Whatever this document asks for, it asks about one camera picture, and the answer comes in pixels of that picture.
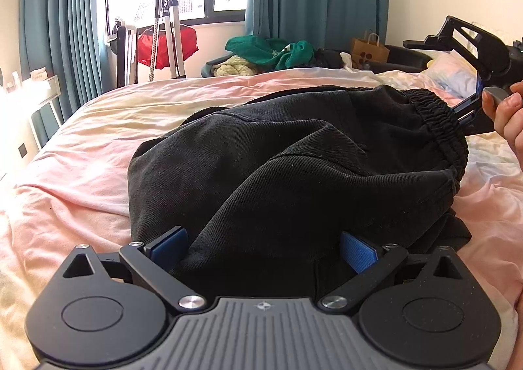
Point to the red garment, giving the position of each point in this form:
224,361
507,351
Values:
188,43

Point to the black and white rack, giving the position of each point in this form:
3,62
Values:
121,55

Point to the pastel pillow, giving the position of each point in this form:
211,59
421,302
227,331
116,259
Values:
453,76

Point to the white tissue box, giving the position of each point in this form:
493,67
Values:
39,73

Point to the person's right hand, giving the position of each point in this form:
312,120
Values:
512,125

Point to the brown paper bag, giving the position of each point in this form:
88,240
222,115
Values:
365,53

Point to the low wall socket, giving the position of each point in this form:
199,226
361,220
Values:
23,150

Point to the white bottle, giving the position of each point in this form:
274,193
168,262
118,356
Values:
15,80

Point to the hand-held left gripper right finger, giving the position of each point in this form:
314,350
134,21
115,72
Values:
357,251

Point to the silver garment steamer stand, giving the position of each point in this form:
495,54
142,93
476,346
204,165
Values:
177,47

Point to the yellow knit cloth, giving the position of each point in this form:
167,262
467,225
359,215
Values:
237,65

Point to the white desk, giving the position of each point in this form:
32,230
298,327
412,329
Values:
47,86

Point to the dark clothes pile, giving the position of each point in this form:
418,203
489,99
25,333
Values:
316,57

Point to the white garment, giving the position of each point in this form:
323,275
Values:
335,59

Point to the green garment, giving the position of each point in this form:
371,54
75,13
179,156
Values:
245,47

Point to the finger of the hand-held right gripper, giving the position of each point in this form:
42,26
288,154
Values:
479,84
453,33

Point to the black pants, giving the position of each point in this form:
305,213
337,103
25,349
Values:
286,157

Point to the pastel bed sheet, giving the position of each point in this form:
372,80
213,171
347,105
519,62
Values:
61,174

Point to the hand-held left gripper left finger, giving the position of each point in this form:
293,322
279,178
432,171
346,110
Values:
169,247

